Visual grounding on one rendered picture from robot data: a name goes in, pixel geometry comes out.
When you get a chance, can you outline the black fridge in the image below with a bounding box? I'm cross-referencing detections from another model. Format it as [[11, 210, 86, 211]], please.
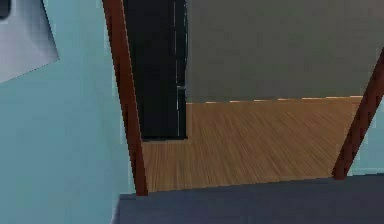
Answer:
[[122, 0, 189, 141]]

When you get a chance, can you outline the brown wooden door frame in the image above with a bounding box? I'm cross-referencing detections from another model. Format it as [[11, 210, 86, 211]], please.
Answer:
[[101, 0, 384, 197]]

